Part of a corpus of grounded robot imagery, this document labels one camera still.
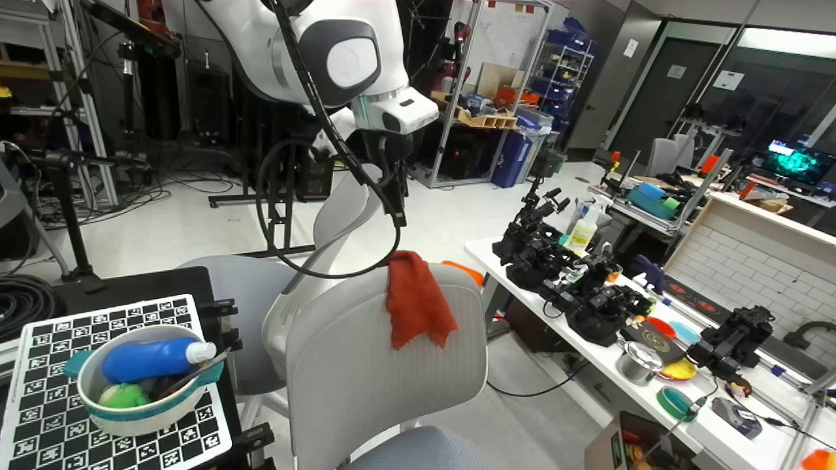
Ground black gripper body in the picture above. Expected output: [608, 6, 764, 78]
[368, 129, 418, 200]

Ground orange terry cloth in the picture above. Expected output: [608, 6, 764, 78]
[383, 249, 460, 354]

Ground grey office chair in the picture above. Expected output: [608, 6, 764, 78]
[285, 260, 544, 470]
[176, 161, 388, 401]

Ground metal storage rack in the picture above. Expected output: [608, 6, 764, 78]
[429, 0, 602, 191]

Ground blue storage bins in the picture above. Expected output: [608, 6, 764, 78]
[487, 129, 541, 191]

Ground yellow liquid bottle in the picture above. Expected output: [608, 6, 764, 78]
[564, 201, 606, 262]

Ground black equipment pile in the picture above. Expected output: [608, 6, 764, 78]
[564, 260, 649, 349]

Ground white work table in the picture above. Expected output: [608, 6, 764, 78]
[463, 234, 836, 470]

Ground teal plastic box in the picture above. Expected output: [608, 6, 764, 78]
[626, 179, 687, 223]

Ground grey metal utensil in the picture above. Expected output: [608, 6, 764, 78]
[146, 346, 234, 401]

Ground black cart table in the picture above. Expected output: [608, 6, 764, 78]
[0, 264, 263, 470]

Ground small metal bowl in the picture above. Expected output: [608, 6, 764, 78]
[613, 339, 668, 388]

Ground blue detergent bottle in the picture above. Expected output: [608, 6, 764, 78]
[98, 337, 218, 388]

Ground cardboard box with toys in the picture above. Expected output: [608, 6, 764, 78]
[581, 410, 699, 470]

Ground black tripod stand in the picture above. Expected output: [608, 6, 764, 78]
[0, 141, 158, 286]

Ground white bowl teal rim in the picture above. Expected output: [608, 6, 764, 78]
[61, 325, 229, 440]

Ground small yellow item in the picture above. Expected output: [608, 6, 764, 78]
[660, 354, 699, 385]

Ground white grid panel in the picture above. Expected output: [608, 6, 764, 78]
[660, 196, 836, 350]

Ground black blocky device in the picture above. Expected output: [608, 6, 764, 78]
[688, 303, 777, 372]

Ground metal shelving unit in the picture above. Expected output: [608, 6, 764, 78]
[0, 0, 120, 211]

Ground small grey device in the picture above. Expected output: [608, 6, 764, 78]
[707, 392, 764, 440]

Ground glowing computer monitor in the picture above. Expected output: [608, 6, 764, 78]
[763, 136, 827, 191]

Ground black white checkerboard calibration board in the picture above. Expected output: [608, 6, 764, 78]
[0, 294, 234, 470]

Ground small orange item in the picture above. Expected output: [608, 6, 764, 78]
[796, 448, 836, 470]

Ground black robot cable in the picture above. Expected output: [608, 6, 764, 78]
[254, 0, 412, 282]

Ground black camera rig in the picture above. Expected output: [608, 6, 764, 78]
[490, 179, 581, 296]

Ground black floor cable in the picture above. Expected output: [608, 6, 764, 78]
[483, 358, 602, 403]

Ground black coiled cables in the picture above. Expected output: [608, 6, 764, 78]
[0, 273, 61, 346]

